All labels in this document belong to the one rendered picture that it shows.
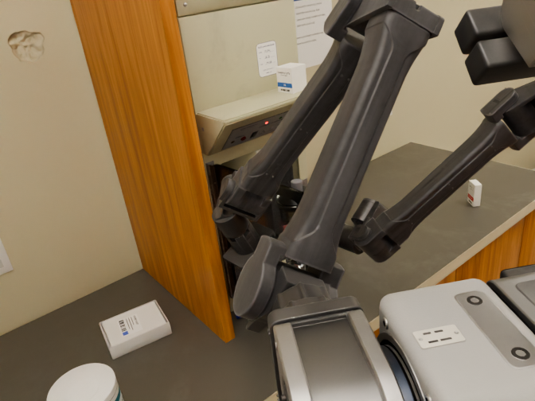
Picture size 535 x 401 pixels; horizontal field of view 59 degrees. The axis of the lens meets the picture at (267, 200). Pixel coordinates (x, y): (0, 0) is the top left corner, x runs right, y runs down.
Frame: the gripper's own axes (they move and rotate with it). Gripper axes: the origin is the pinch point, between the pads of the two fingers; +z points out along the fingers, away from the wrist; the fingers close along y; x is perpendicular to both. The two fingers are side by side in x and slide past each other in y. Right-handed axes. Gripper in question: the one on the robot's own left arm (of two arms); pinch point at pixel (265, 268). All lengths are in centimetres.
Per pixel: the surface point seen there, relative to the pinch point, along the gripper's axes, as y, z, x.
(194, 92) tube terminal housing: -18.4, -30.2, -22.2
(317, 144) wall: -72, 43, -59
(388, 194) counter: -70, 60, -27
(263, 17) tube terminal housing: -43, -33, -21
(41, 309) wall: 40, 11, -68
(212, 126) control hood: -14.7, -25.0, -15.7
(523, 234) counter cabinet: -88, 85, 14
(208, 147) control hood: -12.6, -19.7, -19.0
